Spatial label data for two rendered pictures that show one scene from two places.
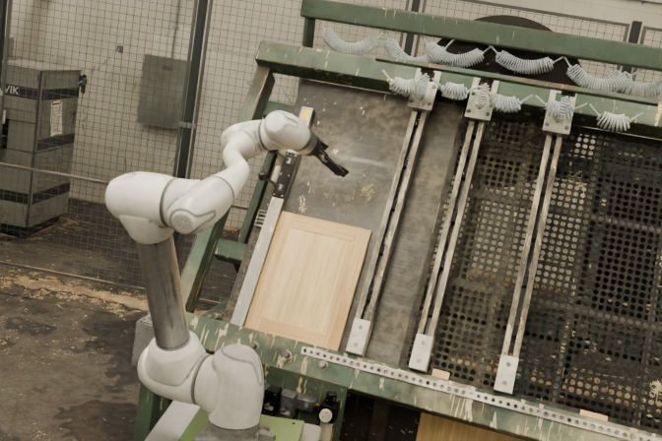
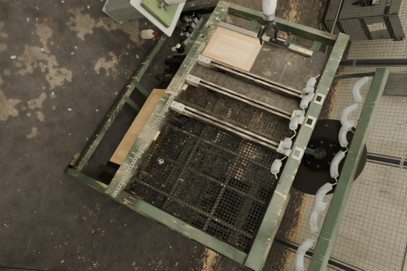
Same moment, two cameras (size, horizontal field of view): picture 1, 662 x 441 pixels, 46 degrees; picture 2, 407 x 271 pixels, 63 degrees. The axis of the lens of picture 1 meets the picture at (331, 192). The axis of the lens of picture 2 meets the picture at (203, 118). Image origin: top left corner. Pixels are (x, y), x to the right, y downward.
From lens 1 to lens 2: 1.83 m
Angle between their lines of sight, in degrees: 35
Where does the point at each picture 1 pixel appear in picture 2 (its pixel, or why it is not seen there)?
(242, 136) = not seen: outside the picture
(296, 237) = (251, 45)
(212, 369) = not seen: outside the picture
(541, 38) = (347, 171)
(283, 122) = not seen: outside the picture
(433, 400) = (175, 81)
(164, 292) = not seen: outside the picture
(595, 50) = (337, 196)
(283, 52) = (341, 43)
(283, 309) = (222, 39)
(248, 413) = not seen: outside the picture
